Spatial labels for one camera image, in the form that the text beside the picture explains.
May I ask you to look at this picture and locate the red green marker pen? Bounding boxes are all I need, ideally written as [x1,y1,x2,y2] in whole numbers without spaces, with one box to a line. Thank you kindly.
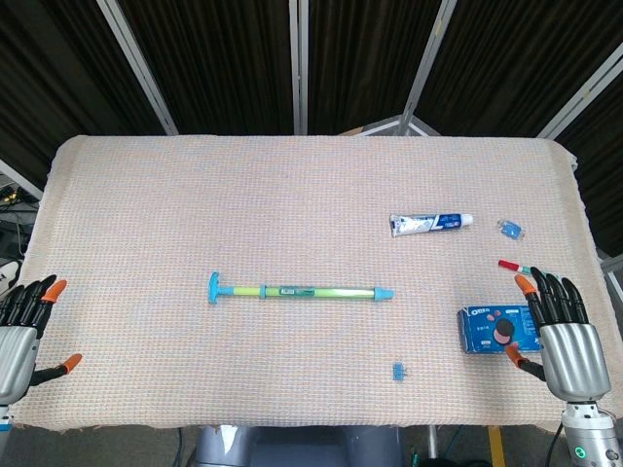
[497,259,535,276]

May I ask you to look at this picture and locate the white metal partition post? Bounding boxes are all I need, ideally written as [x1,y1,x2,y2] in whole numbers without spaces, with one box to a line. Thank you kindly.
[95,0,180,136]
[361,0,459,138]
[288,0,310,136]
[0,157,46,201]
[536,42,623,141]

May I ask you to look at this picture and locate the blue Oreo cookie box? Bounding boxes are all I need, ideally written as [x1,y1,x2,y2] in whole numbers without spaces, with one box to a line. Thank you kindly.
[456,304,544,355]

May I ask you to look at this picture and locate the white sneaker shoe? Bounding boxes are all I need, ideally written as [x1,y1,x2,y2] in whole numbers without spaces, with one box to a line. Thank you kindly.
[0,259,24,299]

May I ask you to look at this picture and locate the small blue plastic packet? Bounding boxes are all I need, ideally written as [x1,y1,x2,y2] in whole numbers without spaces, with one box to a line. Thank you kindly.
[495,218,528,241]

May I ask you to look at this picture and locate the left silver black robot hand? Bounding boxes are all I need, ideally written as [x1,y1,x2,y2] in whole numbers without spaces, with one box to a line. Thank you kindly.
[0,273,84,406]

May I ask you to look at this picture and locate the grey robot torso base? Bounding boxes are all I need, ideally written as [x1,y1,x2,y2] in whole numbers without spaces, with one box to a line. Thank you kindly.
[194,423,403,467]

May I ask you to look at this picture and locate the green blue long stick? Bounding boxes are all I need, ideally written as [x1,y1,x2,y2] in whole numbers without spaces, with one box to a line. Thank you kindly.
[207,271,396,306]

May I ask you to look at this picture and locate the blue white toothpaste tube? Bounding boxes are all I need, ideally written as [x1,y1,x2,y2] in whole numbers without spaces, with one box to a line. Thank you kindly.
[388,211,475,239]

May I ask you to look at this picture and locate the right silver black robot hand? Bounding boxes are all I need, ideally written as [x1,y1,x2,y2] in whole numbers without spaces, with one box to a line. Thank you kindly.
[504,266,612,404]

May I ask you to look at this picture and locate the beige woven tablecloth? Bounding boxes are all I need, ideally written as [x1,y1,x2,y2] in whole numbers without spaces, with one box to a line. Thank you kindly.
[8,133,615,435]

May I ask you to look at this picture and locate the black floor cables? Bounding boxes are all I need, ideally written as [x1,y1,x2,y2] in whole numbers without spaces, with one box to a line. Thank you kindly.
[0,183,41,257]

